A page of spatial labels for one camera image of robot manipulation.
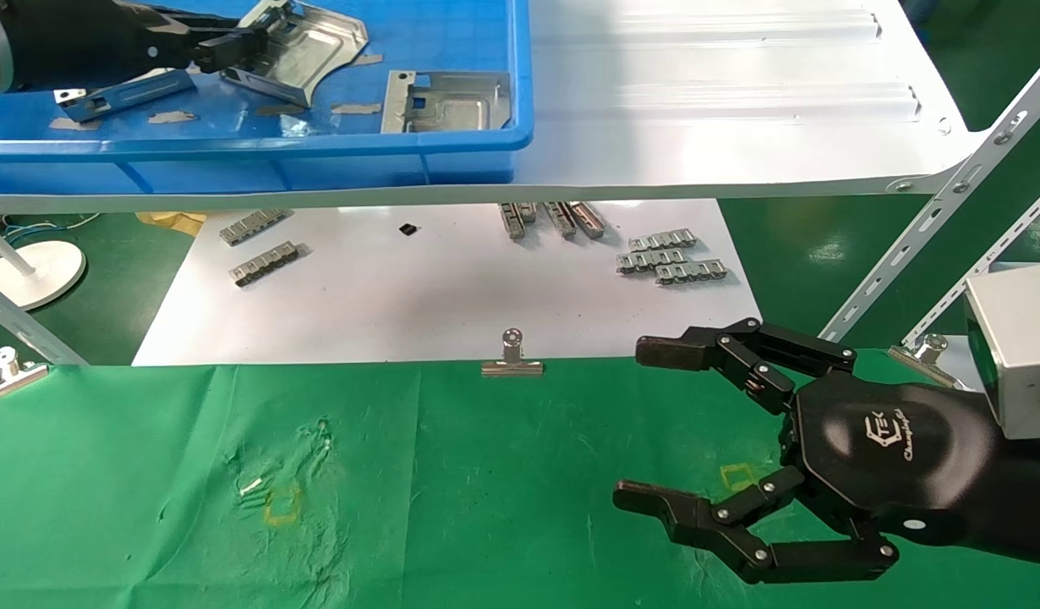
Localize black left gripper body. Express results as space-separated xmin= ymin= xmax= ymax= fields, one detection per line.
xmin=11 ymin=0 xmax=198 ymax=91

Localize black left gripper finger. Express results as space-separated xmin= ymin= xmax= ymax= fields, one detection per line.
xmin=118 ymin=0 xmax=271 ymax=53
xmin=190 ymin=38 xmax=246 ymax=74

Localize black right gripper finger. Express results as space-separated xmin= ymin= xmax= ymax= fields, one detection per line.
xmin=613 ymin=465 xmax=900 ymax=586
xmin=636 ymin=318 xmax=857 ymax=415

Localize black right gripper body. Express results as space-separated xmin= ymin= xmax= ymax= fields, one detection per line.
xmin=780 ymin=372 xmax=1003 ymax=548

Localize curved sheet metal bracket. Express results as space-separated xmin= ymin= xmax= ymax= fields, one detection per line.
xmin=220 ymin=0 xmax=369 ymax=108

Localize grey metal link strip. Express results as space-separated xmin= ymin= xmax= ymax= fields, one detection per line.
xmin=218 ymin=210 xmax=286 ymax=247
xmin=228 ymin=242 xmax=299 ymax=288
xmin=654 ymin=260 xmax=727 ymax=286
xmin=627 ymin=229 xmax=697 ymax=252
xmin=616 ymin=249 xmax=688 ymax=275

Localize blue plastic bin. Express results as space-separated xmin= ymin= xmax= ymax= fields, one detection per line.
xmin=0 ymin=0 xmax=535 ymax=195

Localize silver binder clip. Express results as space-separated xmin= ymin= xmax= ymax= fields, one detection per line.
xmin=480 ymin=328 xmax=544 ymax=377
xmin=0 ymin=347 xmax=50 ymax=405
xmin=886 ymin=332 xmax=965 ymax=390

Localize perforated white angle strut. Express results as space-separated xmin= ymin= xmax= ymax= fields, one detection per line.
xmin=814 ymin=47 xmax=1040 ymax=346
xmin=900 ymin=173 xmax=1040 ymax=348

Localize white metal shelf board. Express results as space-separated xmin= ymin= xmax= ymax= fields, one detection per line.
xmin=0 ymin=0 xmax=986 ymax=215

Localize white floor sheet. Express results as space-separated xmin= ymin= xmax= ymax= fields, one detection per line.
xmin=131 ymin=199 xmax=764 ymax=366

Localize green table cloth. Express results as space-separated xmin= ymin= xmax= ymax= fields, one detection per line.
xmin=0 ymin=347 xmax=1040 ymax=609

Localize white round stand base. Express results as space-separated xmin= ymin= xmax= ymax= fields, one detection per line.
xmin=0 ymin=218 xmax=87 ymax=311

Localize folded sheet metal bracket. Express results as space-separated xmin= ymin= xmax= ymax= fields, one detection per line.
xmin=53 ymin=68 xmax=198 ymax=123

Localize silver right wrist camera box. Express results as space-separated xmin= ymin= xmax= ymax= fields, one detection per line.
xmin=964 ymin=264 xmax=1040 ymax=442

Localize thin floor wires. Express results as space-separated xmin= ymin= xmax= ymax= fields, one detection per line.
xmin=0 ymin=213 xmax=102 ymax=239

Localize flat sheet metal bracket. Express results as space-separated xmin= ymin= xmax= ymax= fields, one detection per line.
xmin=381 ymin=70 xmax=512 ymax=134

